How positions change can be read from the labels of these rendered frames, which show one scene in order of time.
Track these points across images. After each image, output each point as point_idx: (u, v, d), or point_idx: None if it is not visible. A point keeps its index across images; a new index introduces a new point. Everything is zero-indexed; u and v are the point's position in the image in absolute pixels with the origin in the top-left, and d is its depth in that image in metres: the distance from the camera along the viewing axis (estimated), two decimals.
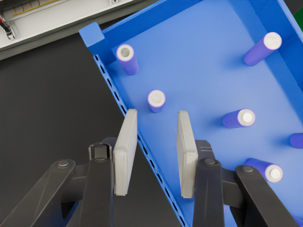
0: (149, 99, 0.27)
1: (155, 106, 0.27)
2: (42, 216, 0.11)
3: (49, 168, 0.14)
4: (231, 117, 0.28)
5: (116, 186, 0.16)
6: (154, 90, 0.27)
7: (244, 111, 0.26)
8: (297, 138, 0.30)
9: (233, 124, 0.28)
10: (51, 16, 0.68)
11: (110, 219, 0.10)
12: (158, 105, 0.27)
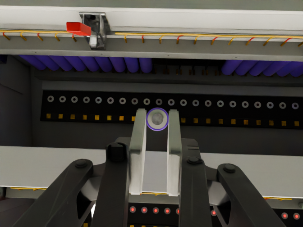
0: (147, 120, 0.21)
1: (155, 129, 0.21)
2: (57, 215, 0.11)
3: (66, 167, 0.14)
4: None
5: (131, 185, 0.16)
6: (154, 108, 0.21)
7: None
8: None
9: None
10: None
11: (122, 219, 0.10)
12: (159, 128, 0.21)
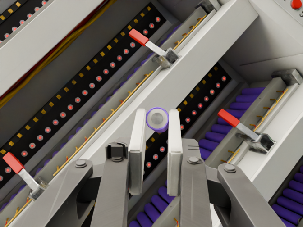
0: None
1: None
2: (57, 215, 0.11)
3: (66, 167, 0.14)
4: None
5: (131, 185, 0.16)
6: None
7: (151, 112, 0.21)
8: None
9: (155, 130, 0.23)
10: None
11: (122, 219, 0.10)
12: None
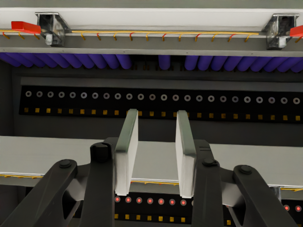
0: None
1: (118, 54, 0.38)
2: (43, 216, 0.11)
3: (50, 168, 0.14)
4: (158, 58, 0.40)
5: (117, 186, 0.16)
6: None
7: None
8: None
9: (163, 61, 0.40)
10: None
11: (111, 219, 0.10)
12: None
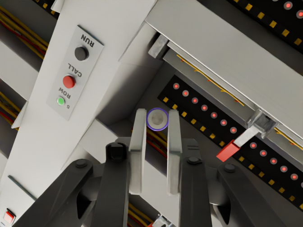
0: None
1: None
2: (57, 215, 0.11)
3: (66, 167, 0.14)
4: None
5: (131, 185, 0.16)
6: None
7: None
8: None
9: None
10: None
11: (122, 219, 0.10)
12: None
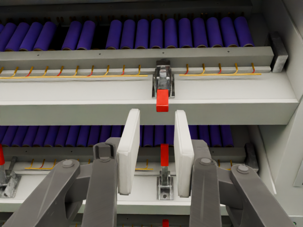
0: None
1: (111, 46, 0.37)
2: (46, 216, 0.11)
3: (53, 168, 0.14)
4: (75, 39, 0.39)
5: (120, 186, 0.16)
6: None
7: None
8: (94, 32, 0.41)
9: (70, 36, 0.39)
10: None
11: (113, 219, 0.10)
12: (109, 47, 0.37)
